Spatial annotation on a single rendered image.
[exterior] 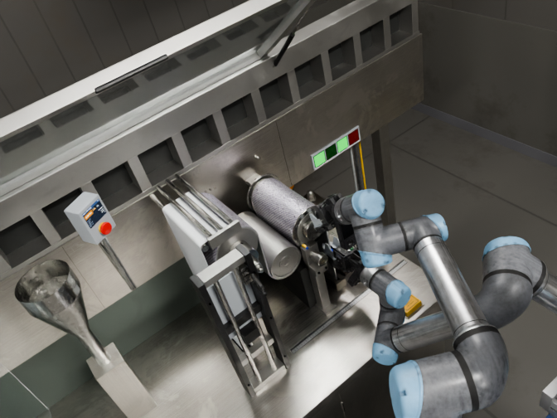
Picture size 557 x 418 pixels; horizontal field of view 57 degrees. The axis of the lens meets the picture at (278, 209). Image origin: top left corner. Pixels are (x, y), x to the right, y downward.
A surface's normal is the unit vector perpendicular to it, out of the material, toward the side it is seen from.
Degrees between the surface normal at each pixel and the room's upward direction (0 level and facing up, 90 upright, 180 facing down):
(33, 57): 90
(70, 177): 90
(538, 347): 0
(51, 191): 90
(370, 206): 50
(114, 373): 90
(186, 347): 0
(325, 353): 0
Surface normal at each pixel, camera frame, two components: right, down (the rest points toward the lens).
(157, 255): 0.59, 0.43
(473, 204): -0.21, -0.74
